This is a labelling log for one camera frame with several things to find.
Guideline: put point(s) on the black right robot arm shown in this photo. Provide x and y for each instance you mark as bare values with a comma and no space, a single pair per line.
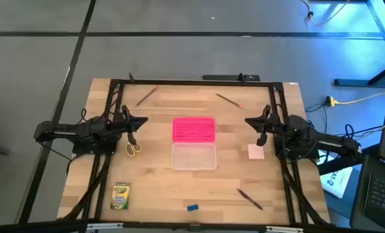
325,139

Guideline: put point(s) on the white printed box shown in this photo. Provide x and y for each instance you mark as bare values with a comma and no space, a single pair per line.
337,186

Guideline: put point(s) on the purple pen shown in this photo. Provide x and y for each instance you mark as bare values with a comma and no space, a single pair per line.
250,199

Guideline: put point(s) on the Crayola crayon box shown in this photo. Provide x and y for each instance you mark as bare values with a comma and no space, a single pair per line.
120,195

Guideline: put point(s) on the black power strip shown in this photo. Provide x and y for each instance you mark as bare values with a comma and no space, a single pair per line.
227,77

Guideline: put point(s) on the dark pencil with orange eraser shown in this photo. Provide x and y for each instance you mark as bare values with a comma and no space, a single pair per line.
147,96
229,100

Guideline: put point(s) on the sticky note pad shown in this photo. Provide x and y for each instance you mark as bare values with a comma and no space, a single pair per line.
256,151

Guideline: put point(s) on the pink-lidded clear pencil case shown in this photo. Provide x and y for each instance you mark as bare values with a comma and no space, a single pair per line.
193,129

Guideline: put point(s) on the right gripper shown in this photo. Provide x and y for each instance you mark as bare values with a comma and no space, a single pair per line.
270,124

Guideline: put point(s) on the black laptop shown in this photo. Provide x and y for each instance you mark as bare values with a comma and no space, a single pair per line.
383,194

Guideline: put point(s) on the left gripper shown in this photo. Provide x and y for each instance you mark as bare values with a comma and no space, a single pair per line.
125,124

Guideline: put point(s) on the metal desk leg frame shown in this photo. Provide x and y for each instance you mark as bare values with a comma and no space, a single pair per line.
357,83

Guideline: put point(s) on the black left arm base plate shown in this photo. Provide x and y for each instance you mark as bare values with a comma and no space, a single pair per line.
82,149

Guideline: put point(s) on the silver bracket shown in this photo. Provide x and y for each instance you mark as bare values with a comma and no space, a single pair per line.
284,229

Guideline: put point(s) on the blue eraser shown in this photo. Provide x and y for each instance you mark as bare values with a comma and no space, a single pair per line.
193,207

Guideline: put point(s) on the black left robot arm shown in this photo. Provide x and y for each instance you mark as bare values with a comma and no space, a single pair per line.
69,131

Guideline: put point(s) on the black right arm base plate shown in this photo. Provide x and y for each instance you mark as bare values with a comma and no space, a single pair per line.
308,154

